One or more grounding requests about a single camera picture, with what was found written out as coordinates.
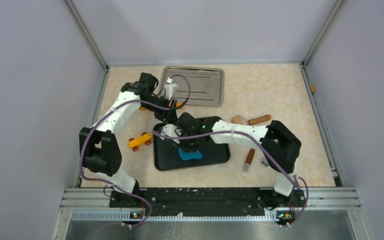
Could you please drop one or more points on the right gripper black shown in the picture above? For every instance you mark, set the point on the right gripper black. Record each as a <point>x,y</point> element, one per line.
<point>193,148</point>

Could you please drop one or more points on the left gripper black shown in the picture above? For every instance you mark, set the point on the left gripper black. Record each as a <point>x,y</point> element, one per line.
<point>166,115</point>

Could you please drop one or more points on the blue dough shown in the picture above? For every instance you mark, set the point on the blue dough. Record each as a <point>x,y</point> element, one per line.
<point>189,155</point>

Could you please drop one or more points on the black baking tray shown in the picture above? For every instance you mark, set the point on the black baking tray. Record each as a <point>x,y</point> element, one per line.
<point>166,156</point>

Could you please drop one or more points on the wooden rolling pin roller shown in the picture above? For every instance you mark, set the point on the wooden rolling pin roller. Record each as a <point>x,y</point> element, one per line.
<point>239,119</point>

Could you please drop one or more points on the metal scraper wooden handle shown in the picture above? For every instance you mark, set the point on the metal scraper wooden handle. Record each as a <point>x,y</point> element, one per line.
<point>248,160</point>

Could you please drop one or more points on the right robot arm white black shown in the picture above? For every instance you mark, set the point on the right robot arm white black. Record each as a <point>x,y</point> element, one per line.
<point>281,148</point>

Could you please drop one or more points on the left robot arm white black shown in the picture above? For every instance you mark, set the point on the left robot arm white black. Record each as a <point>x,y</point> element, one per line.
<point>99,150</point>

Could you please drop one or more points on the yellow toy car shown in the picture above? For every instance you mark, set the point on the yellow toy car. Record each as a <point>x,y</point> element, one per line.
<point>144,139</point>

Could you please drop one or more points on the silver metal tray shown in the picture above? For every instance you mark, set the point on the silver metal tray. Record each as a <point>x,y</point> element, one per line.
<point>206,84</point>

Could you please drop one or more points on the grey dumbbell-shaped tool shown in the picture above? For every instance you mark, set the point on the grey dumbbell-shaped tool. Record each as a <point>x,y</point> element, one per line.
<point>264,162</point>

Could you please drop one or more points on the small wooden cork piece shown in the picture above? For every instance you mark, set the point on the small wooden cork piece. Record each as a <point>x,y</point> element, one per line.
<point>313,88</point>

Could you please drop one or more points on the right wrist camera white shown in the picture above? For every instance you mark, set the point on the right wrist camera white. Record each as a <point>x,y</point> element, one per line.
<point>170,132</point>

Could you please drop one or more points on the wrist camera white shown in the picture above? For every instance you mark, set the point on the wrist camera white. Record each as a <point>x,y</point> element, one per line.
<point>170,132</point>
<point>170,88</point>

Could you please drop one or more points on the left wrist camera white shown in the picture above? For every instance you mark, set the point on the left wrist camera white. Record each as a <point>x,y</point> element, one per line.
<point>170,88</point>

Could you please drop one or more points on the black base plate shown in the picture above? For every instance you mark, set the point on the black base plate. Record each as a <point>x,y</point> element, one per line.
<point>208,202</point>

